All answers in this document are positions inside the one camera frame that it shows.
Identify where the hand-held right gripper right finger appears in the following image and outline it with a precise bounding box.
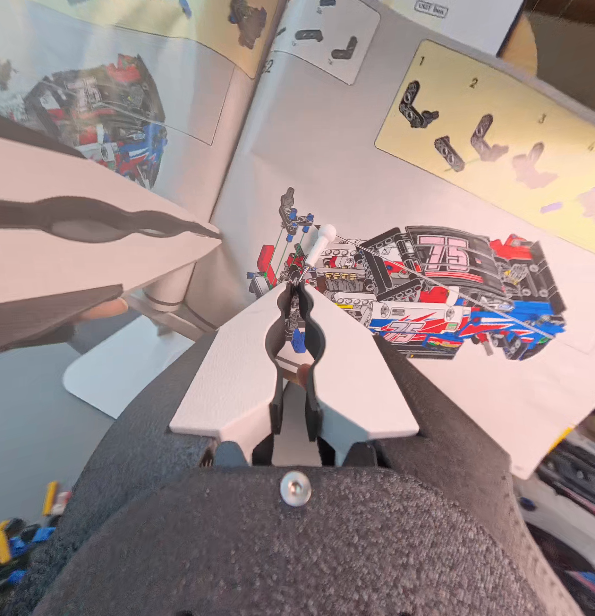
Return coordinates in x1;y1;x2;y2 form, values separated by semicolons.
297;281;421;466

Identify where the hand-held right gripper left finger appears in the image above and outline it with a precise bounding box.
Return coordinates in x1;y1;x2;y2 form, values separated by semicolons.
168;281;298;466

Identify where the toy car set box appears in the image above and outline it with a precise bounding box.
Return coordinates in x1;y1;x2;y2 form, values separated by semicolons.
514;409;595;569

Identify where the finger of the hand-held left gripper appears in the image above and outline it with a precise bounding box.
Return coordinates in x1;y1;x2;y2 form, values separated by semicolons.
0;217;224;307
0;135;222;237

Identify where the building instruction booklet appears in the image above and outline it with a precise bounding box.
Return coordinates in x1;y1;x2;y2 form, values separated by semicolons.
0;0;595;482

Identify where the white book stand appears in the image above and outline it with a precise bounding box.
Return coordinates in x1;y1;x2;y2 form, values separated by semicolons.
62;224;555;419

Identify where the person's left hand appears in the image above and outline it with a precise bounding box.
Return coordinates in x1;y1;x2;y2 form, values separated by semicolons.
81;297;130;322

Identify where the grey desk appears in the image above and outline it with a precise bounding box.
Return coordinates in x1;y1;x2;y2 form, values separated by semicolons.
0;308;134;540

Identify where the pile of mixed brick pieces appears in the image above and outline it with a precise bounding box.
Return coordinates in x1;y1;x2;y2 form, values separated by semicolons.
0;481;73;595

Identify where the white paper sheet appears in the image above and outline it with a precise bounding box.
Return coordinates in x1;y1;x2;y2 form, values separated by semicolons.
389;0;527;56

